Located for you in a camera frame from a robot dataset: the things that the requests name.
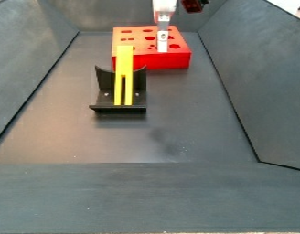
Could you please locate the black curved fixture stand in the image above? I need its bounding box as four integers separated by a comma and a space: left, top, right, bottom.
89, 67, 147, 113

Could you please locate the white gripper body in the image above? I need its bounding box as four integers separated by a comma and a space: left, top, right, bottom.
152, 0, 178, 22

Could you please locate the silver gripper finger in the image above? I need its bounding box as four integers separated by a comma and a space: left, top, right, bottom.
158, 12, 170, 53

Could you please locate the yellow two-pronged peg object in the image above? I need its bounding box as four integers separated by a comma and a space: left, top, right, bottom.
115, 46, 134, 105

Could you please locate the red block with shaped holes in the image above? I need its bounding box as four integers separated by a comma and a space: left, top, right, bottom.
112, 26, 192, 69

